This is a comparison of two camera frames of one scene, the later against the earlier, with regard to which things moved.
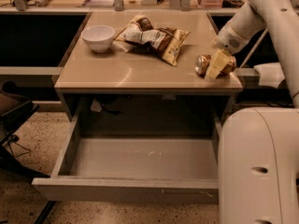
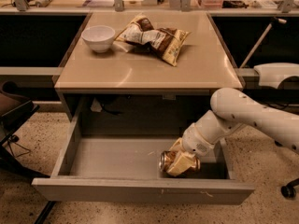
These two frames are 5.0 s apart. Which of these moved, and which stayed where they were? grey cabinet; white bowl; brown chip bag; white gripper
Moved: white gripper
Stayed: white bowl; brown chip bag; grey cabinet
